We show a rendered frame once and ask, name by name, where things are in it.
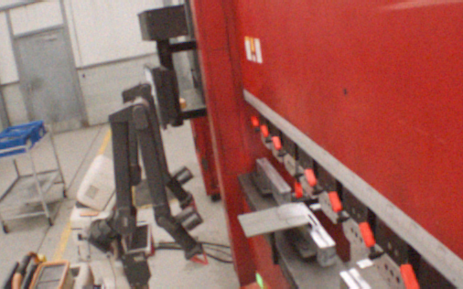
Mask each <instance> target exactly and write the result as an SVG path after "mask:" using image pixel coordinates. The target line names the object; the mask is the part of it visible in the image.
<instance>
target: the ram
mask: <svg viewBox="0 0 463 289"><path fill-rule="evenodd" d="M231 6H232V12H233V18H234V25H235V32H236V39H237V46H238V52H239V60H240V66H241V74H242V87H243V89H244V90H246V91H248V92H250V93H251V94H252V95H253V96H254V97H255V99H256V100H258V101H259V102H261V103H262V104H264V105H266V106H267V107H268V108H270V109H271V110H272V111H274V112H275V113H277V114H278V116H279V117H280V118H282V119H284V120H285V121H287V122H288V123H290V124H291V125H292V126H294V127H295V128H296V129H297V130H298V131H299V132H301V134H302V135H304V136H306V137H307V138H308V139H310V140H311V141H312V142H314V143H315V144H316V145H318V146H319V147H321V148H322V149H323V150H325V151H326V152H327V153H329V155H330V156H331V157H333V158H334V159H335V160H337V161H338V162H339V163H341V164H342V165H343V166H345V167H346V168H348V169H349V171H351V172H352V173H353V174H354V175H356V176H357V177H358V178H359V179H360V180H362V181H363V182H364V183H366V184H367V185H368V186H370V187H371V188H373V190H374V191H376V192H377V193H378V194H379V195H381V196H382V197H383V198H384V199H385V200H386V199H387V200H388V201H389V202H391V203H392V204H393V205H394V206H395V207H396V208H398V209H399V210H400V211H401V212H402V213H403V214H405V216H407V217H408V218H409V219H411V221H413V222H414V223H416V224H417V225H418V226H420V227H421V229H422V230H424V231H426V232H427V233H428V234H429V235H430V236H431V237H432V236H433V238H434V239H436V241H439V243H440V244H442V246H443V247H444V246H445V248H446V249H447V250H448V251H450V252H451V253H453V254H454V255H456V257H457V258H459V259H460V260H461V261H462V262H463V0H231ZM245 37H247V38H248V39H249V43H250V47H251V54H252V59H247V52H246V45H245ZM251 37H252V38H253V45H254V51H253V50H252V42H251ZM255 38H259V43H260V50H261V58H262V63H260V62H258V61H257V54H256V46H255ZM253 54H254V55H255V61H254V60H253ZM244 99H245V100H246V101H248V102H249V103H250V104H251V105H252V106H253V107H255V108H256V109H257V110H258V111H259V112H261V113H263V114H264V115H265V117H266V118H267V119H269V120H270V121H271V122H272V123H273V124H275V125H276V126H277V127H278V128H279V129H280V130H283V131H284V132H285V134H286V135H287V136H289V137H290V138H291V139H292V140H293V141H294V142H296V143H297V144H298V145H299V146H300V147H302V148H303V149H304V150H305V151H306V152H307V153H308V154H310V155H311V156H312V157H313V158H314V159H316V160H317V161H318V162H319V163H320V164H321V165H323V166H324V167H325V168H326V169H327V170H328V171H329V172H330V173H331V174H332V175H333V176H335V177H336V178H337V179H338V180H339V181H341V182H342V183H343V184H344V185H345V186H346V187H348V189H349V190H350V191H351V192H353V193H354V194H355V195H356V196H357V197H358V198H360V199H361V200H362V201H363V202H364V203H366V205H367V206H368V207H369V208H370V209H372V210H373V211H374V212H375V213H376V215H378V216H379V217H380V218H381V219H384V220H385V222H386V223H387V224H388V225H390V226H391V227H392V229H393V230H396V231H397V232H398V234H399V235H401V236H402V237H403V239H405V240H407V241H408V243H409V244H410V245H413V247H414V248H415V249H416V250H417V251H418V252H420V254H422V255H423V256H424V257H425V258H426V259H427V260H428V261H430V263H432V264H433V265H434V266H435V267H436V268H437V269H438V270H439V271H440V272H441V273H442V274H443V275H444V276H446V277H447V279H449V281H451V283H453V285H456V287H457V288H458V289H463V279H462V277H461V276H460V275H458V274H457V273H456V272H455V271H453V270H452V269H451V267H449V266H448V265H447V264H446V263H445V262H443V261H442V260H441V259H440V258H438V257H437V255H436V254H434V253H433V252H431V250H429V249H428V248H427V247H426V246H425V245H424V244H423V243H422V242H421V241H420V240H418V239H417V238H416V237H415V236H414V235H413V234H412V233H411V232H410V231H407V229H406V228H405V227H403V226H402V224H401V223H398V222H397V221H396V220H395V219H394V218H393V217H392V216H390V215H389V213H388V212H386V211H385V210H383V209H381V208H380V206H379V205H377V204H376V203H375V202H374V201H372V200H371V199H370V198H369V197H368V196H367V195H366V194H365V193H363V192H362V191H361V190H360V189H358V188H357V187H356V186H354V185H353V184H352V182H351V181H349V180H348V179H347V178H346V177H344V176H343V175H342V174H341V173H340V172H339V171H338V170H337V169H335V168H334V167H333V166H331V165H330V164H329V163H328V162H326V161H325V160H324V159H323V158H322V157H320V156H319V155H318V153H316V152H315V151H314V150H313V149H311V148H310V147H309V146H308V145H307V144H304V143H303V142H302V141H300V140H299V139H298V138H297V137H295V136H294V135H293V133H292V132H290V131H289V130H288V129H287V128H285V127H284V126H283V125H282V124H280V123H279V122H278V121H277V120H275V119H274V118H273V117H272V115H270V114H269V113H268V112H266V111H265V110H263V109H262V108H261V107H259V106H258V105H257V104H256V103H254V102H253V101H252V100H250V99H249V97H248V96H247V95H246V94H244Z"/></svg>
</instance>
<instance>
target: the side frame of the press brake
mask: <svg viewBox="0 0 463 289"><path fill-rule="evenodd" d="M189 1H190V7H191V13H192V18H193V23H194V28H195V34H196V36H195V39H196V45H197V51H198V57H199V67H200V74H201V79H202V85H203V90H204V97H205V102H206V108H207V114H208V120H209V126H210V137H212V142H213V148H214V154H215V160H216V167H217V173H218V179H219V184H220V191H221V201H222V206H223V213H224V218H225V224H227V230H228V235H229V241H230V246H231V256H232V262H233V268H234V272H235V273H236V275H237V278H238V281H239V285H240V288H241V287H244V286H246V285H249V284H253V283H254V281H257V279H256V272H255V271H257V268H256V265H255V263H254V262H253V259H252V257H251V254H250V253H249V247H248V241H247V238H246V235H245V233H244V231H243V228H242V225H241V223H240V221H239V219H238V217H239V216H242V215H243V209H242V197H241V185H240V183H239V181H238V175H241V174H247V173H252V172H256V171H257V164H256V159H262V158H266V159H267V160H268V161H269V162H270V164H271V165H272V166H273V167H274V169H275V171H276V172H277V173H278V175H279V176H280V177H281V178H282V179H283V180H284V181H285V182H286V183H287V185H288V186H290V187H291V189H292V191H290V192H291V193H292V195H293V193H296V186H295V183H296V180H295V179H294V178H293V176H292V175H291V174H290V173H289V172H288V170H287V169H286V166H285V162H281V163H280V162H279V161H278V160H277V158H276V157H275V156H274V154H273V150H272V148H271V149H269V148H268V147H267V146H266V145H265V144H264V142H263V139H261V132H255V131H254V129H255V127H254V126H253V121H252V116H254V115H255V116H256V120H257V122H258V128H260V127H261V125H260V118H259V111H258V110H257V109H256V108H255V107H253V106H252V105H251V104H250V103H249V102H248V101H246V100H245V99H244V94H243V87H242V74H241V66H240V60H239V52H238V46H237V39H236V32H235V25H234V18H233V12H232V0H189ZM312 215H313V216H314V217H315V219H316V220H317V221H318V222H319V224H320V226H321V227H322V228H323V230H324V231H325V232H326V233H327V234H328V236H329V237H330V238H331V239H332V240H333V241H334V243H335V245H336V254H337V256H338V257H340V259H341V260H342V261H343V262H350V261H351V255H350V245H351V241H349V240H348V239H347V237H346V236H345V233H344V230H343V227H344V226H343V224H342V223H340V224H338V223H334V222H333V221H332V219H331V218H330V217H329V216H328V215H327V214H326V213H325V211H324V210H321V212H317V213H313V214H312Z"/></svg>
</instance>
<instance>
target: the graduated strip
mask: <svg viewBox="0 0 463 289"><path fill-rule="evenodd" d="M243 94H246V95H247V96H248V97H249V99H250V100H252V101H253V102H254V103H256V104H257V105H258V106H259V107H261V108H262V109H263V110H265V111H266V112H268V113H269V114H270V115H272V117H273V118H274V119H275V120H277V121H278V122H279V123H280V124H282V125H283V126H284V127H285V128H287V129H288V130H289V131H290V132H292V133H293V135H294V136H295V137H297V138H298V139H299V140H300V141H302V142H303V143H304V144H305V145H308V146H309V147H310V148H311V149H313V150H314V151H315V152H316V153H318V155H319V156H320V157H322V158H323V159H324V160H325V161H326V162H328V163H329V164H330V165H331V166H333V167H334V168H335V169H337V170H338V171H339V172H340V173H341V174H342V175H343V176H344V177H346V178H347V179H348V180H349V181H351V182H352V184H353V185H354V186H356V187H357V188H358V189H360V190H361V191H362V192H363V193H365V194H366V195H367V196H368V197H369V198H370V199H371V200H372V201H374V202H375V203H376V204H377V205H379V206H380V208H381V209H383V210H385V211H386V212H388V213H389V215H390V216H392V217H393V218H394V219H395V220H396V221H397V222H398V223H401V224H402V226H403V227H405V228H406V229H407V231H410V232H411V233H412V234H413V235H414V236H415V237H416V238H417V239H418V240H420V241H421V242H422V243H423V244H424V245H425V246H426V247H427V248H428V249H429V250H431V252H433V253H434V254H436V255H437V257H438V258H440V259H441V260H442V261H443V262H445V263H446V264H447V265H448V266H449V267H451V269H452V270H453V271H455V272H456V273H457V274H458V275H460V276H461V277H462V279H463V262H462V261H461V260H460V259H459V258H457V257H456V255H454V254H453V253H451V252H450V251H448V250H447V249H446V248H445V246H444V247H443V246H442V244H440V243H439V241H436V239H434V238H433V236H432V237H431V236H430V235H429V234H428V233H427V232H426V231H424V230H422V229H421V227H420V226H418V225H417V224H416V223H414V222H413V221H411V219H409V218H408V217H407V216H405V214H403V213H402V212H401V211H400V210H399V209H398V208H396V207H395V206H394V205H393V204H392V203H391V202H389V201H388V200H387V199H386V200H385V199H384V198H383V197H382V196H381V195H379V194H378V193H377V192H376V191H374V190H373V188H371V187H370V186H368V185H367V184H366V183H364V182H363V181H362V180H360V179H359V178H358V177H357V176H356V175H354V174H353V173H352V172H351V171H349V169H348V168H346V167H345V166H343V165H342V164H341V163H339V162H338V161H337V160H335V159H334V158H333V157H331V156H330V155H329V153H327V152H326V151H325V150H323V149H322V148H321V147H319V146H318V145H317V144H315V143H314V142H312V141H311V140H310V139H308V138H307V137H306V136H304V135H302V134H301V132H299V131H298V130H297V129H296V128H295V127H294V126H292V125H291V124H290V123H288V122H287V121H285V120H284V119H282V118H280V117H279V116H278V114H277V113H275V112H274V111H272V110H271V109H270V108H268V107H267V106H266V105H264V104H262V103H261V102H259V101H258V100H256V99H255V97H254V96H253V95H252V94H251V93H250V92H248V91H246V90H243Z"/></svg>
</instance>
